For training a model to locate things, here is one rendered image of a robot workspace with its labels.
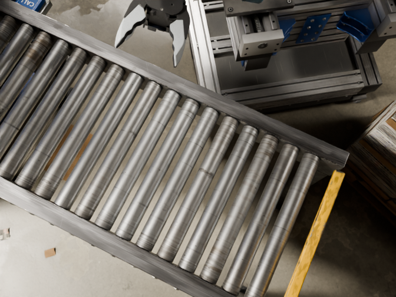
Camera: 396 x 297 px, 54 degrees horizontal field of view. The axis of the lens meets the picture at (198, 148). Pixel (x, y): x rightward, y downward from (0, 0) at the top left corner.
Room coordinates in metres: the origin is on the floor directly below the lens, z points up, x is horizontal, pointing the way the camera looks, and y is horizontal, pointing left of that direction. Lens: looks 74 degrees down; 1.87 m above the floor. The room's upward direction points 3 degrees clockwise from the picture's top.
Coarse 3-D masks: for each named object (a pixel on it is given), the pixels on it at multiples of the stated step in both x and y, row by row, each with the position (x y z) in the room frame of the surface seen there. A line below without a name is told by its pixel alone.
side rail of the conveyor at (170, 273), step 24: (0, 192) 0.15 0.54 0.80; (24, 192) 0.15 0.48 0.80; (48, 216) 0.09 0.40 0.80; (72, 216) 0.09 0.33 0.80; (96, 240) 0.03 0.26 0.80; (120, 240) 0.04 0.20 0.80; (144, 264) -0.02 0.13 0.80; (168, 264) -0.02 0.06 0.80; (192, 288) -0.08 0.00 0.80; (216, 288) -0.07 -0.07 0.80
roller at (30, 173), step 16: (96, 64) 0.56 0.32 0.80; (80, 80) 0.50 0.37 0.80; (96, 80) 0.51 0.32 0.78; (80, 96) 0.45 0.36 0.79; (64, 112) 0.40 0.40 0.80; (48, 128) 0.34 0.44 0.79; (64, 128) 0.35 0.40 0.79; (48, 144) 0.29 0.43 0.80; (32, 160) 0.24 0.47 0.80; (48, 160) 0.25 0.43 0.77; (32, 176) 0.20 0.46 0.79
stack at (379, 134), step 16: (384, 112) 0.67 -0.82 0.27; (368, 128) 0.57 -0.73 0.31; (384, 128) 0.48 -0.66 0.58; (352, 144) 0.50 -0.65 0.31; (384, 144) 0.44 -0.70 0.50; (352, 160) 0.46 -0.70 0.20; (368, 160) 0.43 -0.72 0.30; (352, 176) 0.41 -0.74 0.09; (368, 176) 0.39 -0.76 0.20; (384, 176) 0.37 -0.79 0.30; (384, 192) 0.32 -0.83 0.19; (384, 208) 0.28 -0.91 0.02
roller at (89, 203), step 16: (144, 96) 0.46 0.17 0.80; (144, 112) 0.41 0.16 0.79; (128, 128) 0.35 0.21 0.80; (128, 144) 0.31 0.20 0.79; (112, 160) 0.26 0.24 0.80; (96, 176) 0.21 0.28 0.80; (112, 176) 0.21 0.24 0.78; (96, 192) 0.16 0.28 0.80; (80, 208) 0.12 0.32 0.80; (96, 208) 0.12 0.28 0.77
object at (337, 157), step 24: (0, 0) 0.77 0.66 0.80; (48, 24) 0.69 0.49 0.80; (72, 48) 0.63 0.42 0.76; (96, 48) 0.61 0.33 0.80; (144, 72) 0.54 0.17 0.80; (168, 72) 0.54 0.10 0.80; (192, 96) 0.47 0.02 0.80; (216, 96) 0.47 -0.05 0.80; (240, 120) 0.40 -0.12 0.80; (264, 120) 0.40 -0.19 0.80; (312, 144) 0.33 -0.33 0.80; (336, 168) 0.27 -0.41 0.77
